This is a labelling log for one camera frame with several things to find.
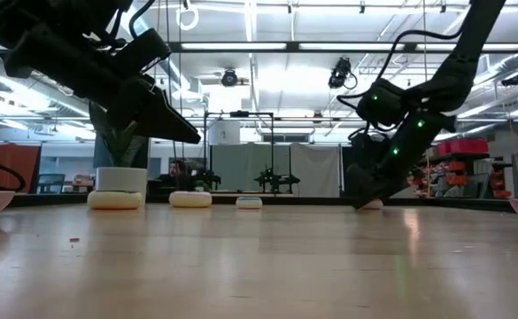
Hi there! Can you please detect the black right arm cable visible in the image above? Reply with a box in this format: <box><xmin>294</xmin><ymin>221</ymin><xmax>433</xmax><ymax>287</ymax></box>
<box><xmin>336</xmin><ymin>28</ymin><xmax>466</xmax><ymax>134</ymax></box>

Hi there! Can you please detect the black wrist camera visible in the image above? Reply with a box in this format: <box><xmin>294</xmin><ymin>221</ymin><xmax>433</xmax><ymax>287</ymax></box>
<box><xmin>356</xmin><ymin>78</ymin><xmax>409</xmax><ymax>129</ymax></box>
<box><xmin>115</xmin><ymin>27</ymin><xmax>173</xmax><ymax>76</ymax></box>

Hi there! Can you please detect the dark office chair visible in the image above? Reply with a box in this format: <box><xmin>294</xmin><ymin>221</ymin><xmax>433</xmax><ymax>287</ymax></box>
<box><xmin>36</xmin><ymin>173</ymin><xmax>67</xmax><ymax>194</ymax></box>

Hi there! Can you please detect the black storage shelf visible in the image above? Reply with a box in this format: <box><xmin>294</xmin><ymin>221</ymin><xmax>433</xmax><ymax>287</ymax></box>
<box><xmin>406</xmin><ymin>152</ymin><xmax>514</xmax><ymax>200</ymax></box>

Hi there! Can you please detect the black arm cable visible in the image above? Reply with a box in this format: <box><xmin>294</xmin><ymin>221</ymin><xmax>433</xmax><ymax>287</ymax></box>
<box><xmin>107</xmin><ymin>0</ymin><xmax>158</xmax><ymax>45</ymax></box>
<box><xmin>336</xmin><ymin>28</ymin><xmax>466</xmax><ymax>134</ymax></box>

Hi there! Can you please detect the white cable ring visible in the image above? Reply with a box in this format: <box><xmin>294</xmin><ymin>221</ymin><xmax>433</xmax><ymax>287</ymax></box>
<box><xmin>174</xmin><ymin>0</ymin><xmax>200</xmax><ymax>31</ymax></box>

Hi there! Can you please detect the grey curtain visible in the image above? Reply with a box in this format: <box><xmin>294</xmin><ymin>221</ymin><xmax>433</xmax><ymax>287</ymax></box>
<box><xmin>211</xmin><ymin>144</ymin><xmax>291</xmax><ymax>194</ymax></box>

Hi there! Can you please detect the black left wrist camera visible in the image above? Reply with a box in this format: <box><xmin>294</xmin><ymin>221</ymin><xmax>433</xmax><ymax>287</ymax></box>
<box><xmin>115</xmin><ymin>27</ymin><xmax>173</xmax><ymax>76</ymax></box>

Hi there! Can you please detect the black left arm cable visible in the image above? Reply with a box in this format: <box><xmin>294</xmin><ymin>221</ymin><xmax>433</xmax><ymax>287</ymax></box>
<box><xmin>107</xmin><ymin>0</ymin><xmax>158</xmax><ymax>45</ymax></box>

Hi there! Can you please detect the background black rig frame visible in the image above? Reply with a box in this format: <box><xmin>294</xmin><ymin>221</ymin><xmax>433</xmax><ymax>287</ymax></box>
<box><xmin>203</xmin><ymin>110</ymin><xmax>276</xmax><ymax>196</ymax></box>

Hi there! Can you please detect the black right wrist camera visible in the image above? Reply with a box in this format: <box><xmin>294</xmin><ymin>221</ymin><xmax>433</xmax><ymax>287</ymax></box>
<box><xmin>356</xmin><ymin>78</ymin><xmax>409</xmax><ymax>129</ymax></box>

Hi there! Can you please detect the black metal table frame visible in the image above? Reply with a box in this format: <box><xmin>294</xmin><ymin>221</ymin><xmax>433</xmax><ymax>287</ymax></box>
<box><xmin>10</xmin><ymin>193</ymin><xmax>514</xmax><ymax>213</ymax></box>

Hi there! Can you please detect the person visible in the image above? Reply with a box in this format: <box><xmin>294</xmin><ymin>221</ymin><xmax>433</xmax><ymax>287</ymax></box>
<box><xmin>155</xmin><ymin>159</ymin><xmax>197</xmax><ymax>192</ymax></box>

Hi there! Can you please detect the orange partition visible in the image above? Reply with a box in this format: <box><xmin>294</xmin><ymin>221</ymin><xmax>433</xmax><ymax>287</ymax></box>
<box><xmin>0</xmin><ymin>142</ymin><xmax>42</xmax><ymax>194</ymax></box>

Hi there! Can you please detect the black overhead camera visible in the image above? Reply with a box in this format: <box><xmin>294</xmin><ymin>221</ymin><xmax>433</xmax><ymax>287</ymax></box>
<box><xmin>328</xmin><ymin>56</ymin><xmax>359</xmax><ymax>92</ymax></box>

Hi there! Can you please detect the white plant pot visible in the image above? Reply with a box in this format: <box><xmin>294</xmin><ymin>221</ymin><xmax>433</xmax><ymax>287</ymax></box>
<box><xmin>95</xmin><ymin>166</ymin><xmax>149</xmax><ymax>206</ymax></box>

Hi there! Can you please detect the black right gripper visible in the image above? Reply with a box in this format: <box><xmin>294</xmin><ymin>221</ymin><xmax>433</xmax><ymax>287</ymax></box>
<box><xmin>346</xmin><ymin>110</ymin><xmax>457</xmax><ymax>209</ymax></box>

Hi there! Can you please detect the small white donut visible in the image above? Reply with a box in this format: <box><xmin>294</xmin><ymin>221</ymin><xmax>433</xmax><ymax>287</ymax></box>
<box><xmin>235</xmin><ymin>196</ymin><xmax>264</xmax><ymax>210</ymax></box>

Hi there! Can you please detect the black overhead beam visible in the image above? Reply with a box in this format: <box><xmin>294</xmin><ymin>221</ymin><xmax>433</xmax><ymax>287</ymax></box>
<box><xmin>165</xmin><ymin>40</ymin><xmax>518</xmax><ymax>55</ymax></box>

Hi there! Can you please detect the green potted plant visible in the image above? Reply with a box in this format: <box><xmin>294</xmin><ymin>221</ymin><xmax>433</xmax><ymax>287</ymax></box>
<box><xmin>89</xmin><ymin>101</ymin><xmax>150</xmax><ymax>168</ymax></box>

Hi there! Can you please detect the white curtain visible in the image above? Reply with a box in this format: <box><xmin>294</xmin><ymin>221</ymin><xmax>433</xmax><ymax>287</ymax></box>
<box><xmin>290</xmin><ymin>144</ymin><xmax>342</xmax><ymax>198</ymax></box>

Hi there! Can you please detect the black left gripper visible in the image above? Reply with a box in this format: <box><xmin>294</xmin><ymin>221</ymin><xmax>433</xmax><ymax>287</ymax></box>
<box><xmin>0</xmin><ymin>27</ymin><xmax>202</xmax><ymax>145</ymax></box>

